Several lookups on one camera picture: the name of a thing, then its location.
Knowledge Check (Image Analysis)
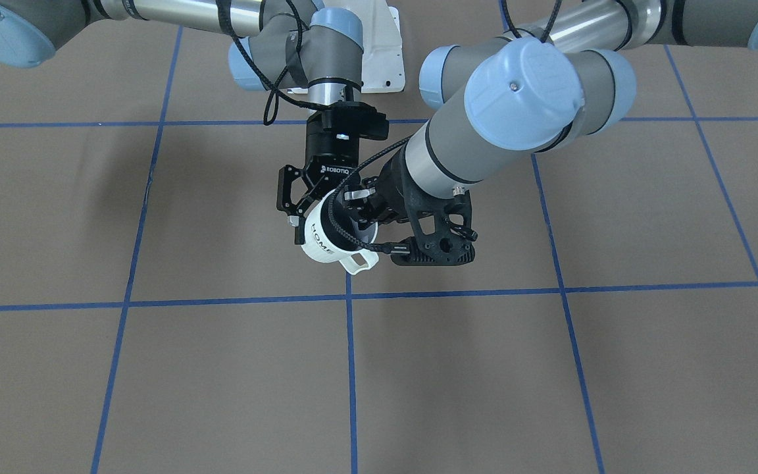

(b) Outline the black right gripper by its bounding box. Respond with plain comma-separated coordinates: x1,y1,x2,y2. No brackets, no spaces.
276,101,390,228

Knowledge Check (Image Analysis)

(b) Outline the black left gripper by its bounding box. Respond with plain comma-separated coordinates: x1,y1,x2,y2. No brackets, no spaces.
343,154,411,228

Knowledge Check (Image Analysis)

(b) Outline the white ribbed plastic mug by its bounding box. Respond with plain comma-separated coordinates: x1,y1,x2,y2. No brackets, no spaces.
301,192,379,274

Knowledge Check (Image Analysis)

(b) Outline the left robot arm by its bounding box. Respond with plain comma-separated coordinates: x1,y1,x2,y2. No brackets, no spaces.
330,1,758,225

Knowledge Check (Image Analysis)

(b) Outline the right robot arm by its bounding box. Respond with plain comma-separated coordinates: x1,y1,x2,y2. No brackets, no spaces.
0,1,389,227

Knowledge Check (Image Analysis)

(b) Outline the brown table mat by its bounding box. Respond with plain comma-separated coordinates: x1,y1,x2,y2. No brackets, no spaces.
0,19,758,473

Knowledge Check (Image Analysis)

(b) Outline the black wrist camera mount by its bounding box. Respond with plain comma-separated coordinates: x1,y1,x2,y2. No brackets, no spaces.
391,168,478,267

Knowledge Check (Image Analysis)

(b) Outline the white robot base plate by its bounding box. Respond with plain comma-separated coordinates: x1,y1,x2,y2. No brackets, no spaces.
287,1,405,104

